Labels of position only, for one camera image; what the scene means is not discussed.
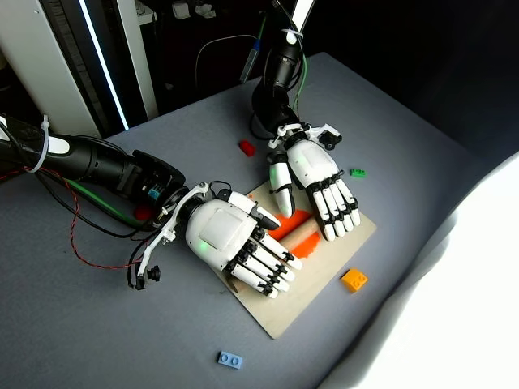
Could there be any grey cable connector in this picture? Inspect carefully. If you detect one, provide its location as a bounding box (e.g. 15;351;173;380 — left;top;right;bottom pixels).
238;38;260;85

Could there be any yellow toy brick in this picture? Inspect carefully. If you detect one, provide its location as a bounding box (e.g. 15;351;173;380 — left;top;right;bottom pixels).
339;267;369;294

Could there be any wooden rolling pin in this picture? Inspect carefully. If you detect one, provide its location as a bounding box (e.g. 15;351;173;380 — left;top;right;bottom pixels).
225;220;324;294

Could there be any grey table cloth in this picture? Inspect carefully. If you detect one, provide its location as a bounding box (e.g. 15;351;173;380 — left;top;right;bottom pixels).
0;51;519;389

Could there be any white backdrop cloth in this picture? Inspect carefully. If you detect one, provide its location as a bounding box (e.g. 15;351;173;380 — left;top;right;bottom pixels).
315;152;519;389

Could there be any crumpled white paper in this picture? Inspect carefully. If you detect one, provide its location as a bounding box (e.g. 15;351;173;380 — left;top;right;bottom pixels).
193;2;217;19

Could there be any white column with light strip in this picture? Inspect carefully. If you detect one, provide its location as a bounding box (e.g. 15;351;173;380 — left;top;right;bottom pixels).
0;0;159;139

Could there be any orange play dough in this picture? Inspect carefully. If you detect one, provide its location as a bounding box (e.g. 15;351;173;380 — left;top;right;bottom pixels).
267;208;322;260

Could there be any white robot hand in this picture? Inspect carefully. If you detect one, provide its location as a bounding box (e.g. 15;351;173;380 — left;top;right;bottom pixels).
184;190;304;300
267;137;362;242

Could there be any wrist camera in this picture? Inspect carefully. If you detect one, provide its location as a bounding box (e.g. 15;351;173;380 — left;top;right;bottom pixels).
127;238;162;291
318;124;343;151

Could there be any blue toy brick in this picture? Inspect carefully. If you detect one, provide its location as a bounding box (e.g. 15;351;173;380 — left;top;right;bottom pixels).
216;350;245;370

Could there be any light wooden board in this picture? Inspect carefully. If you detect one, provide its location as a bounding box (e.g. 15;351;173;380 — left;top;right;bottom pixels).
210;180;378;340

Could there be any thin white cable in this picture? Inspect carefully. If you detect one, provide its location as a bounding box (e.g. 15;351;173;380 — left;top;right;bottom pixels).
194;34;260;82

